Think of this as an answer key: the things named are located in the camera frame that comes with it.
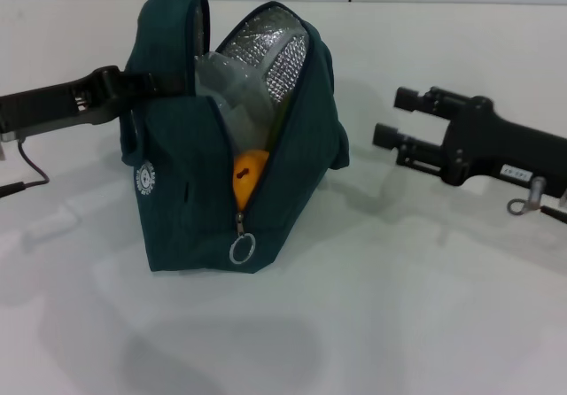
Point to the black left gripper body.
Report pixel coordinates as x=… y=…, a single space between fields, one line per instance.
x=53 y=107

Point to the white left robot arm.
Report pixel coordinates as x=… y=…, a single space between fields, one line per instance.
x=2 y=147

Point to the dark blue insulated bag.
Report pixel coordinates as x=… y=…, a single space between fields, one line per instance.
x=177 y=200

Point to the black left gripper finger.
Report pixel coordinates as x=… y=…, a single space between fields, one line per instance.
x=150 y=86

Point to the orange yellow pear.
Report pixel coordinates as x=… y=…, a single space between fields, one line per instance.
x=248 y=173

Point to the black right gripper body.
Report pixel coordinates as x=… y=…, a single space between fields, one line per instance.
x=500 y=142

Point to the clear plastic food container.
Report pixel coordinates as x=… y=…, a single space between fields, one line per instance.
x=230 y=98

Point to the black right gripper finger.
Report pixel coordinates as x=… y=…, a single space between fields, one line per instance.
x=409 y=99
x=390 y=137

